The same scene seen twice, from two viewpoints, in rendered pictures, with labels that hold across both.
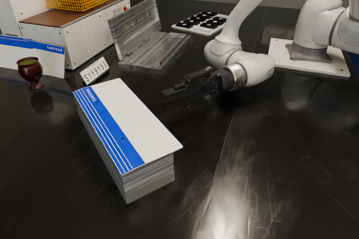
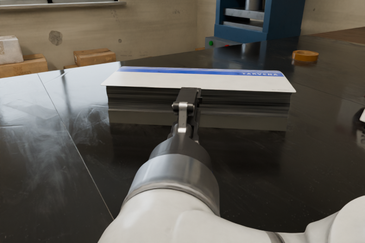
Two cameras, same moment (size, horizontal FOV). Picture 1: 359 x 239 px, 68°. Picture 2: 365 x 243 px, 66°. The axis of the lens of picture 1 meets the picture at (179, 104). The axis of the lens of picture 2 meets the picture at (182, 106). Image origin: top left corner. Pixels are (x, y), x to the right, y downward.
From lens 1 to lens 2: 1.03 m
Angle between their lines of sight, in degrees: 104
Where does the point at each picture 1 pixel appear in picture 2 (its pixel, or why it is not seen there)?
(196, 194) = (78, 126)
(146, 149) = (128, 74)
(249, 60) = (145, 215)
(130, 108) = (203, 82)
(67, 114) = not seen: hidden behind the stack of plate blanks
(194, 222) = (64, 115)
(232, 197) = (40, 139)
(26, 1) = not seen: outside the picture
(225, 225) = (36, 125)
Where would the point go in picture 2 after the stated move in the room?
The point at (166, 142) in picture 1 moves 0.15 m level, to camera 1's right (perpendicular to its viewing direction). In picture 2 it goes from (119, 81) to (53, 102)
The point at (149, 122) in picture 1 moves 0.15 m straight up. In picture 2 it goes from (160, 83) to (157, 9)
